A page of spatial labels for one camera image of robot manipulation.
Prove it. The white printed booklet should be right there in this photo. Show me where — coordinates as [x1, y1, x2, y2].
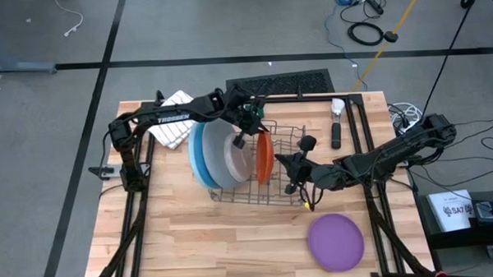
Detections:
[427, 189, 476, 233]

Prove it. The small purple plate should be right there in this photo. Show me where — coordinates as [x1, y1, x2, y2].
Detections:
[306, 212, 366, 275]

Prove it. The green yellow sponge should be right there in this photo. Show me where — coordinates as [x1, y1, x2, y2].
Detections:
[247, 104, 267, 118]

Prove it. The black perforated mat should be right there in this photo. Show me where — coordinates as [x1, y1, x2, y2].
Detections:
[224, 68, 336, 97]

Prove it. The black handled dish brush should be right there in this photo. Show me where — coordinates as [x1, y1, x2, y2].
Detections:
[329, 96, 348, 150]

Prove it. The thin black pole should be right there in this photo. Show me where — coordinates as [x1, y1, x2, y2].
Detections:
[417, 0, 490, 113]

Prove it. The black power strip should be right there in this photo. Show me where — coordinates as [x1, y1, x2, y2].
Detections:
[364, 0, 385, 16]

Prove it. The small pale grey plate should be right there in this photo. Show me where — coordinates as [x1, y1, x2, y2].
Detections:
[223, 131, 256, 184]

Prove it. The grey wire dish rack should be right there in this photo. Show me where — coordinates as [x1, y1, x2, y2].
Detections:
[205, 117, 311, 210]

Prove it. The white cable with plug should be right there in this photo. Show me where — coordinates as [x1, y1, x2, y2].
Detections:
[51, 0, 85, 39]

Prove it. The black cable yellow tag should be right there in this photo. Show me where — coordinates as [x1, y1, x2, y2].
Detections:
[297, 183, 326, 214]

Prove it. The grey metal beam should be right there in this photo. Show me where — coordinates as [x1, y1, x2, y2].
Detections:
[0, 36, 58, 76]

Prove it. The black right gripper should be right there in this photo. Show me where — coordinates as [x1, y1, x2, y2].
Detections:
[273, 133, 330, 196]

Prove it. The coiled black cable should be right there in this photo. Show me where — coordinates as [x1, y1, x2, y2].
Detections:
[346, 21, 386, 48]

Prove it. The black equipment box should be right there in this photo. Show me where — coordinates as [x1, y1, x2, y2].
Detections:
[416, 189, 493, 251]

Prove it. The black metal table frame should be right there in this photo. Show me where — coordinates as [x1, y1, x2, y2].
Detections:
[76, 81, 435, 277]

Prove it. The white cable bundle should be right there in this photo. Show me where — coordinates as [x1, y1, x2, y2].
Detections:
[388, 102, 425, 128]

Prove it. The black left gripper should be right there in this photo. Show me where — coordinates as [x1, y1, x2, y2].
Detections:
[223, 86, 273, 150]

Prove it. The dark flat device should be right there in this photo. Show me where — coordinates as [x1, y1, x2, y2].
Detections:
[472, 201, 493, 223]

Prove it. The white striped dish towel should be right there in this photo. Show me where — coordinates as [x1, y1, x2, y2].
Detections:
[145, 89, 199, 152]

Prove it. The small orange plate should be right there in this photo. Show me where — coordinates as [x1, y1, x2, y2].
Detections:
[254, 127, 277, 186]

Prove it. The large dark blue plate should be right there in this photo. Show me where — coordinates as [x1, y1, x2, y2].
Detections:
[191, 121, 224, 192]

